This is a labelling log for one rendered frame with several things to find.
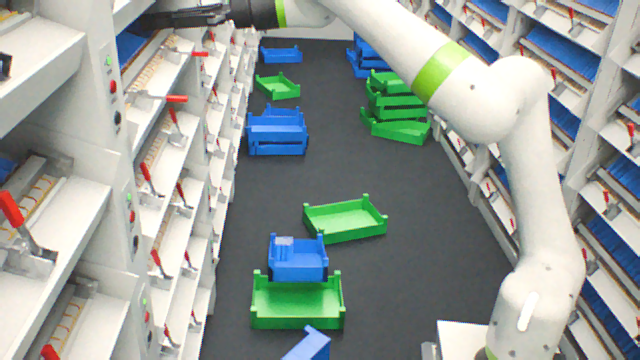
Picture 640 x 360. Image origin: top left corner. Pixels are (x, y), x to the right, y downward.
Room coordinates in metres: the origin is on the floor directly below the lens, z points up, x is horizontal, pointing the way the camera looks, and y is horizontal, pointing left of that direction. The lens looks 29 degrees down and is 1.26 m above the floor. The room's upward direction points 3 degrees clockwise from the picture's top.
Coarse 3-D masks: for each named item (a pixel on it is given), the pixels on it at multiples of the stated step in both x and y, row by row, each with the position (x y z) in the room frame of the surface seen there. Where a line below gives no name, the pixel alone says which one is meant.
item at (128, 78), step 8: (160, 32) 1.18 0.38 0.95; (168, 32) 1.20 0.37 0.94; (152, 40) 1.10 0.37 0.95; (160, 40) 1.13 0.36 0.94; (152, 48) 1.06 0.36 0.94; (144, 56) 1.00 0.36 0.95; (152, 56) 1.04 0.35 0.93; (160, 56) 1.07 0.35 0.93; (136, 64) 0.95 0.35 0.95; (144, 64) 0.97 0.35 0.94; (152, 64) 1.01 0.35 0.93; (128, 72) 0.90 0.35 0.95; (136, 72) 0.91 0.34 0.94; (152, 72) 0.97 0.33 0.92; (128, 80) 0.86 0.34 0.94; (136, 80) 0.91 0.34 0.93; (128, 88) 0.86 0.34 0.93
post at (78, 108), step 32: (96, 0) 0.63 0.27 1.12; (96, 32) 0.61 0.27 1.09; (96, 64) 0.60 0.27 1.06; (64, 96) 0.58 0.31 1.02; (96, 96) 0.58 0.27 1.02; (64, 128) 0.58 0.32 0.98; (96, 128) 0.58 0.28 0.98; (128, 160) 0.66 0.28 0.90; (96, 256) 0.58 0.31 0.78; (128, 256) 0.60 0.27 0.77; (128, 320) 0.58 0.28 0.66; (128, 352) 0.58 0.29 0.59
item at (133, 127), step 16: (176, 32) 1.28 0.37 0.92; (192, 32) 1.28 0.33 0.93; (192, 48) 1.25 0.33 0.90; (160, 64) 1.05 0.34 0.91; (144, 80) 0.94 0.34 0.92; (160, 80) 0.97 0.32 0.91; (176, 80) 1.07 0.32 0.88; (128, 112) 0.80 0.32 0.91; (144, 112) 0.82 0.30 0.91; (128, 128) 0.68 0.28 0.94; (144, 128) 0.76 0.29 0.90
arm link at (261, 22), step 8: (248, 0) 1.15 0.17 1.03; (256, 0) 1.13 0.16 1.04; (264, 0) 1.13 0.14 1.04; (272, 0) 1.13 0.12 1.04; (248, 8) 1.14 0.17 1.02; (256, 8) 1.12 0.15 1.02; (264, 8) 1.13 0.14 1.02; (272, 8) 1.13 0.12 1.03; (256, 16) 1.12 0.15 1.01; (264, 16) 1.13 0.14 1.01; (272, 16) 1.13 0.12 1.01; (256, 24) 1.13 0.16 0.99; (264, 24) 1.13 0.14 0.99; (272, 24) 1.14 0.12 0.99; (264, 32) 1.17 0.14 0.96
